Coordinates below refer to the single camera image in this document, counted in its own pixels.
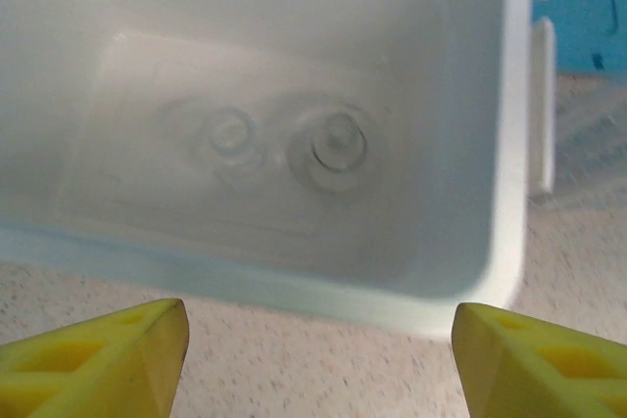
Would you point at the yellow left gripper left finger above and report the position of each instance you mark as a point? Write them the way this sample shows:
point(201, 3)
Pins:
point(88, 374)

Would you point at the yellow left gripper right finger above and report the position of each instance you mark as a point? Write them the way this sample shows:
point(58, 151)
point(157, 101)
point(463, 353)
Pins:
point(539, 374)

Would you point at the clear glass flask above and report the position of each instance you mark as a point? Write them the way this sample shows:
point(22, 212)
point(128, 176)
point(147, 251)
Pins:
point(230, 141)
point(335, 144)

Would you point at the white plastic storage bin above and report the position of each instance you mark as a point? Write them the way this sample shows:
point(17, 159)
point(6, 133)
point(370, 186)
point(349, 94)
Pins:
point(441, 95)

